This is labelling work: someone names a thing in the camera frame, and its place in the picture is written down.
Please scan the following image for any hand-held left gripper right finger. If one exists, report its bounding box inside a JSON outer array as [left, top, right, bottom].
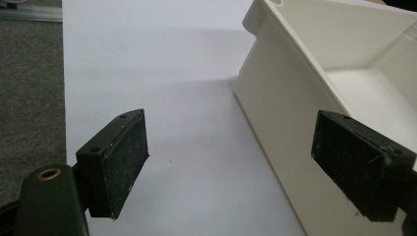
[[310, 109, 417, 223]]

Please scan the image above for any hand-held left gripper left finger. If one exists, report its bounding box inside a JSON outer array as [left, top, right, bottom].
[[75, 108, 150, 220]]

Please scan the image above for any white plastic bin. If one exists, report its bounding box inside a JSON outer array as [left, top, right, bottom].
[[233, 0, 417, 236]]

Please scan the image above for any metal rail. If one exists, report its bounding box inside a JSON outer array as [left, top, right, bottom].
[[0, 3, 63, 24]]

